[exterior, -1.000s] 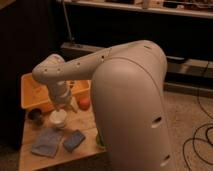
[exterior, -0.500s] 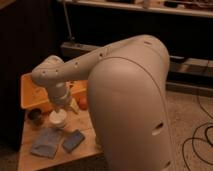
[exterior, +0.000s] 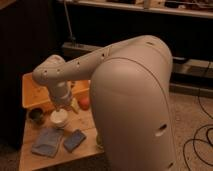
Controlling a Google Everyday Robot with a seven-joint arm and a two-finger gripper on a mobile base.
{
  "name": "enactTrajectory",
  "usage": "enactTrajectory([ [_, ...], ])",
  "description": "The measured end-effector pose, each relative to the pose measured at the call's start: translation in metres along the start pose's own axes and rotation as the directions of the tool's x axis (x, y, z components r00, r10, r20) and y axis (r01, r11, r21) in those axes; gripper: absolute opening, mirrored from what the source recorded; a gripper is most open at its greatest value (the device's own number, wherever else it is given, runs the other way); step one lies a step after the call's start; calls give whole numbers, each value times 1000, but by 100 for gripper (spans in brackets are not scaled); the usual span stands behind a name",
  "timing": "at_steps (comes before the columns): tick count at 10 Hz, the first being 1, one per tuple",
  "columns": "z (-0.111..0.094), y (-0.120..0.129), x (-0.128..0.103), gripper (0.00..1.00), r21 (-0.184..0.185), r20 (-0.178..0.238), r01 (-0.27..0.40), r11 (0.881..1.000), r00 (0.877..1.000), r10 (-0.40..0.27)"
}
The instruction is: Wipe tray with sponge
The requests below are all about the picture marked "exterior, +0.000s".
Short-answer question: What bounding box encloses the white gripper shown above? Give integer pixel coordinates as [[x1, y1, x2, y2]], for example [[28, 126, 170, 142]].
[[48, 83, 72, 111]]

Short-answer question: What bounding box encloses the blue sponge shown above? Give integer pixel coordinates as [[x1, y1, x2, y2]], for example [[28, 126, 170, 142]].
[[63, 129, 86, 152]]

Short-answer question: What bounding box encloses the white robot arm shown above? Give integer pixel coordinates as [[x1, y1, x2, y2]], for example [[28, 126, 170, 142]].
[[33, 35, 178, 171]]

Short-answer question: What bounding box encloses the yellow plastic tray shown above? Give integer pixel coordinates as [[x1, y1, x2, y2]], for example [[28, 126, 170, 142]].
[[22, 73, 89, 111]]

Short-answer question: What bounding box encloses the orange fruit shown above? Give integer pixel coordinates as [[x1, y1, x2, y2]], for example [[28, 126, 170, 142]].
[[78, 97, 90, 110]]

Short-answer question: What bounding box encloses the wooden low table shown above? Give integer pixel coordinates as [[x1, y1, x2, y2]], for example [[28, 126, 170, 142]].
[[19, 110, 101, 171]]

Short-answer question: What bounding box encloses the grey folded cloth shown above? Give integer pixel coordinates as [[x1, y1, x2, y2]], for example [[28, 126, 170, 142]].
[[31, 127, 64, 158]]

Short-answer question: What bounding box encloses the green vase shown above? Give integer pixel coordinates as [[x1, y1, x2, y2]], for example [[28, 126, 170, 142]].
[[96, 134, 103, 149]]

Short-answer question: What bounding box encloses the metal stand pole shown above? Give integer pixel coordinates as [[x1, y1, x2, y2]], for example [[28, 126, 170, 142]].
[[63, 0, 76, 45]]

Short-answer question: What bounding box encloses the grey long bench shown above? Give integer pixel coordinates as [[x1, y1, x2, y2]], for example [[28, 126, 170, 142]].
[[61, 42, 213, 98]]

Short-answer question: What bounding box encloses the black floor cable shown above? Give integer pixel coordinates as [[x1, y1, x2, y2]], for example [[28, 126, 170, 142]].
[[182, 61, 213, 171]]

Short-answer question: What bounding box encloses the upper wall shelf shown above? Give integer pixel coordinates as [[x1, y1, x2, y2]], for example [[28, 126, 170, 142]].
[[57, 0, 213, 19]]

